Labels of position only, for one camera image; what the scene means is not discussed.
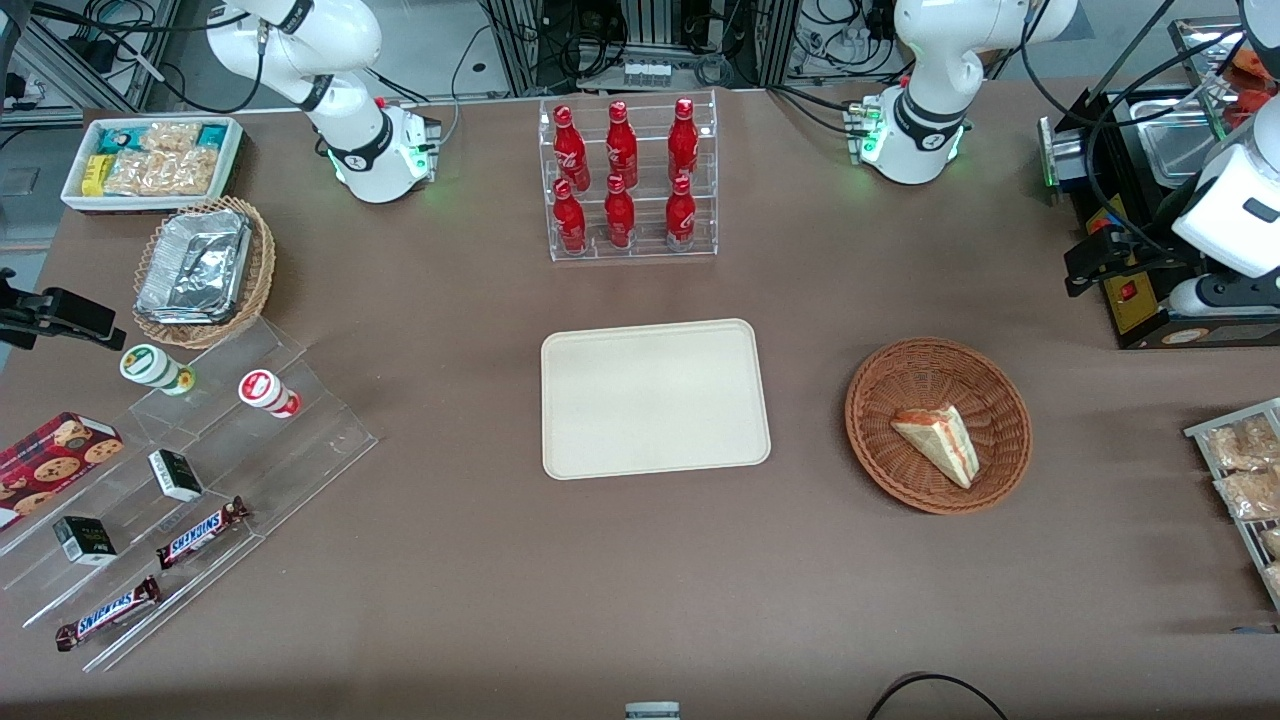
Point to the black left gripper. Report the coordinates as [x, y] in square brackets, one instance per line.
[1146, 250]

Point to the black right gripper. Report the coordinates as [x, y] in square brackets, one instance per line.
[22, 318]

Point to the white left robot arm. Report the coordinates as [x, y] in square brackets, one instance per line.
[930, 120]

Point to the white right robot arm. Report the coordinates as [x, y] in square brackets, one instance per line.
[352, 150]

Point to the light wicker basket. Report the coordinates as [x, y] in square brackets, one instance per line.
[258, 265]

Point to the wrapped triangle sandwich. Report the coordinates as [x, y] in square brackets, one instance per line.
[940, 445]

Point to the brown wicker basket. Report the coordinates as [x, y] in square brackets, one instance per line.
[900, 470]

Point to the beige plastic tray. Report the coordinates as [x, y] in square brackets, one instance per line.
[655, 400]

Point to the black metal countertop appliance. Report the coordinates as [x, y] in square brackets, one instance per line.
[1140, 320]

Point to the green lid yoghurt cup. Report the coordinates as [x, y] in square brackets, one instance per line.
[148, 365]

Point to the white rectangular snack bin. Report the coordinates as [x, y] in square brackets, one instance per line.
[72, 200]

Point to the stack of foil containers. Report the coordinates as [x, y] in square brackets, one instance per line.
[192, 265]

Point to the yellow snack packet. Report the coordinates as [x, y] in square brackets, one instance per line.
[95, 175]

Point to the red tartan cookie box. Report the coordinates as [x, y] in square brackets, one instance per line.
[50, 465]

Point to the clear bag of crackers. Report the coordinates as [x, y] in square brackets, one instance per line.
[160, 175]
[172, 135]

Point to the small black box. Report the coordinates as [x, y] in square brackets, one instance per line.
[85, 541]
[175, 476]

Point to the teal snack packet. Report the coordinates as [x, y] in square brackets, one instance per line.
[122, 138]
[214, 136]

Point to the red lid yoghurt cup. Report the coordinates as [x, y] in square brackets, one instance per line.
[262, 388]

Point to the clear acrylic stepped shelf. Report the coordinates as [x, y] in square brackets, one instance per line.
[250, 470]

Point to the clear bag of pastry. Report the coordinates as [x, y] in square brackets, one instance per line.
[1240, 445]
[1274, 582]
[1250, 495]
[1272, 542]

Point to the Snickers chocolate bar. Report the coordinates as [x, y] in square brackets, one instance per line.
[108, 613]
[200, 534]

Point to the red orange food packet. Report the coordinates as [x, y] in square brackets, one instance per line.
[1258, 70]

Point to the red cola bottle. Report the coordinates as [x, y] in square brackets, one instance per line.
[569, 220]
[681, 215]
[622, 145]
[619, 215]
[683, 142]
[570, 148]

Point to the clear acrylic bottle rack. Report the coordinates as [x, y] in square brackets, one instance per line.
[645, 245]

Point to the white power strip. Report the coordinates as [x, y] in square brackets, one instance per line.
[646, 74]

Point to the small grey device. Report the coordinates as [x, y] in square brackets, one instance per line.
[652, 711]

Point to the aluminium frame structure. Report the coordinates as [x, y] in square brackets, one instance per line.
[60, 50]

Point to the aluminium frame equipment rack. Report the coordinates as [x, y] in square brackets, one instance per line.
[640, 30]

